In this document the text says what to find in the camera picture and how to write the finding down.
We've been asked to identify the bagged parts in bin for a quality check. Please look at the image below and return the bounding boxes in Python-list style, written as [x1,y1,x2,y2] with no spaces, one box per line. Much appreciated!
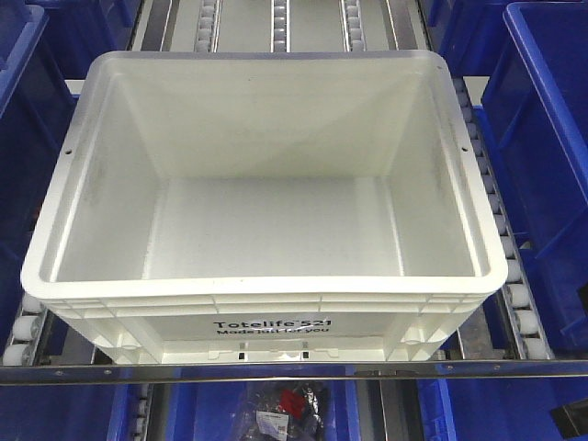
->
[239,381,330,440]

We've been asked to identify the blue bin upper right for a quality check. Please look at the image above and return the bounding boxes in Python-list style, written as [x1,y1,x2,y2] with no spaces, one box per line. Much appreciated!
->
[481,1,587,350]

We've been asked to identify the roller track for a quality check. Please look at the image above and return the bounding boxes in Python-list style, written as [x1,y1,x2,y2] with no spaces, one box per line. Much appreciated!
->
[453,78,554,361]
[1,293,48,367]

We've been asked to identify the blue bin lower left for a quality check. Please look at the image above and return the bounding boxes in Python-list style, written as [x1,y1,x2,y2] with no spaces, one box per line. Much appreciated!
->
[1,385,131,440]

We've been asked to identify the left roller track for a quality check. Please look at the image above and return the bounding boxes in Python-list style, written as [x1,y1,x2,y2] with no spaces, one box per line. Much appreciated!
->
[1,293,48,367]

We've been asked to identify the steel shelf front rail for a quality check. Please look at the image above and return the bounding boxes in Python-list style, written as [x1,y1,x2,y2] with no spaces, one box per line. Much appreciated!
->
[1,360,587,386]

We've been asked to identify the blue bin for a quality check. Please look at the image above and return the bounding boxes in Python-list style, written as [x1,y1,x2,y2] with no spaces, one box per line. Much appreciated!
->
[1,1,74,294]
[164,380,361,440]
[417,378,587,440]
[481,1,587,350]
[1,385,131,440]

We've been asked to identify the blue bin upper left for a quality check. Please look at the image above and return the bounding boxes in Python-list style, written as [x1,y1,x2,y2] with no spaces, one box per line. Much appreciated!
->
[1,1,74,294]

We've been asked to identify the white plastic tote bin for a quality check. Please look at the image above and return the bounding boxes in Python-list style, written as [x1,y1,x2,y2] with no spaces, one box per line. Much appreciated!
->
[21,50,507,365]

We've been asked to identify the blue bin lower right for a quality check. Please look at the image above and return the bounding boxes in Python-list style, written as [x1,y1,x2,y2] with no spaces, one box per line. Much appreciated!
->
[417,378,587,440]

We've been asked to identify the blue bin lower middle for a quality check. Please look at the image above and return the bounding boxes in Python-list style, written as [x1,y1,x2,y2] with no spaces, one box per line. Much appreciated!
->
[164,380,361,440]

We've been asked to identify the right roller track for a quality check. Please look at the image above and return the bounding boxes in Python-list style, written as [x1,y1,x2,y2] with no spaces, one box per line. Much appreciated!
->
[453,78,554,361]

